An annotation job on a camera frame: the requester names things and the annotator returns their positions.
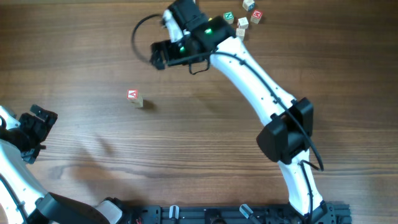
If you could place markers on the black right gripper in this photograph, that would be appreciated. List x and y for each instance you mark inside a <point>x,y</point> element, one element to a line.
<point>166,53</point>

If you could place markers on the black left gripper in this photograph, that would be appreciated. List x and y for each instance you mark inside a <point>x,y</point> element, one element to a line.
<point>40,123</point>

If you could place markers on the plain picture block blue side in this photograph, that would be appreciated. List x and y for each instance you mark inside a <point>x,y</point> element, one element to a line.
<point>243,23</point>

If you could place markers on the green top letter block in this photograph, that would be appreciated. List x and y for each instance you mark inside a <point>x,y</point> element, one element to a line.
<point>139,103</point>

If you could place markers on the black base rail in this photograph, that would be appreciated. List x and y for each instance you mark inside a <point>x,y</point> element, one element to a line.
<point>236,214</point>

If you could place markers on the green N letter block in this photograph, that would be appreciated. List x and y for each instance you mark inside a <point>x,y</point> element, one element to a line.
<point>228,17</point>

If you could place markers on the blue H letter block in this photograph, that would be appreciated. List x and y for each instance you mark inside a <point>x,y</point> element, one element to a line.
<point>249,5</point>

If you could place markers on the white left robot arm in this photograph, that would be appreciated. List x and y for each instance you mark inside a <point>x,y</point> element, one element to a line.
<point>23,197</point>

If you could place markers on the red side block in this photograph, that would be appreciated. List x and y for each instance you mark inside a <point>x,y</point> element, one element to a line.
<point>240,33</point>

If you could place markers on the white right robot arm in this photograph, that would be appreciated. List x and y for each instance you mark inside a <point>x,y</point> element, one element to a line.
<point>287,122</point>

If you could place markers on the red M letter block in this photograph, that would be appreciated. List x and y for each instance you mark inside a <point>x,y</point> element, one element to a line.
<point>256,16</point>

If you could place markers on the red A letter block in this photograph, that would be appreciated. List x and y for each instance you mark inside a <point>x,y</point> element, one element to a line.
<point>132,95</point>

